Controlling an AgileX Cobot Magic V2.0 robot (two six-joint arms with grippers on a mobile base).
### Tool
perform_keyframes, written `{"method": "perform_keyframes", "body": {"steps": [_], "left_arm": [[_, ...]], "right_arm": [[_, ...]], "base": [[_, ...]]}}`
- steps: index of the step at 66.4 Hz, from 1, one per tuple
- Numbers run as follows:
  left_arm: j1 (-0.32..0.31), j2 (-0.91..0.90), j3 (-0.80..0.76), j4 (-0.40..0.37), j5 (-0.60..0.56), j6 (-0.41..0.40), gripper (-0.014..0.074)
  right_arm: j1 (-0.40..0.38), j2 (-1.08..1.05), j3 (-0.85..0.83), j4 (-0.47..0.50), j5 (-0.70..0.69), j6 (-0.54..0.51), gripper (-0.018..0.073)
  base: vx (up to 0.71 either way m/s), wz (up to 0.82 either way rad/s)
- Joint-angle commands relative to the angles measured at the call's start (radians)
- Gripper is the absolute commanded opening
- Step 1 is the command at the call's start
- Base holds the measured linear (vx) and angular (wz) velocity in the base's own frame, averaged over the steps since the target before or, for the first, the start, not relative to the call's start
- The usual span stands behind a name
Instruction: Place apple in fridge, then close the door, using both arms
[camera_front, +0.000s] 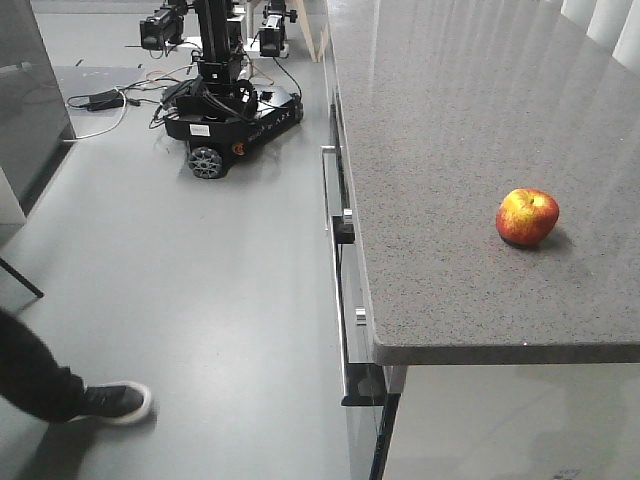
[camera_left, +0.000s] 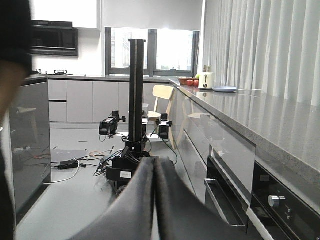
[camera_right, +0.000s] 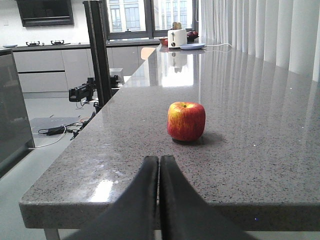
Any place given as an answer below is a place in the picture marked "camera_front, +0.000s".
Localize red yellow apple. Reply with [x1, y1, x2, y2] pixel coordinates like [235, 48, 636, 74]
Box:
[495, 188, 560, 247]

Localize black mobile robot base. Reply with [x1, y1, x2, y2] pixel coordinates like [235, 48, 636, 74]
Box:
[161, 79, 304, 179]

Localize black idle robot arm right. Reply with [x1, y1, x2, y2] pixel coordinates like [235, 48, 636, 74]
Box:
[258, 0, 298, 58]

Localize black idle robot arm left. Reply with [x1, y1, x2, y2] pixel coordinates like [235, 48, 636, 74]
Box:
[139, 0, 189, 52]

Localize silver oven knob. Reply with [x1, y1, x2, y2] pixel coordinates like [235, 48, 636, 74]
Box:
[355, 307, 367, 326]
[342, 209, 353, 224]

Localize black robot column mast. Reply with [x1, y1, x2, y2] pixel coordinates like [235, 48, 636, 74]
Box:
[194, 0, 242, 85]

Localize black power adapter brick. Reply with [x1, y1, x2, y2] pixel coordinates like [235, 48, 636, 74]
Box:
[86, 90, 125, 112]

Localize black shoe white sole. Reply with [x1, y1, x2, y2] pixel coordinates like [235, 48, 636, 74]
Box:
[72, 381, 153, 425]

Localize person leg black trousers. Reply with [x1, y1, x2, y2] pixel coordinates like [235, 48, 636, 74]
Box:
[1, 310, 85, 422]

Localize long steel oven handle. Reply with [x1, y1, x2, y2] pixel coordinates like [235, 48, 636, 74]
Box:
[321, 145, 335, 231]

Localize white floor cable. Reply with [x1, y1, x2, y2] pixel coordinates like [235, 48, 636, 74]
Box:
[61, 88, 128, 143]

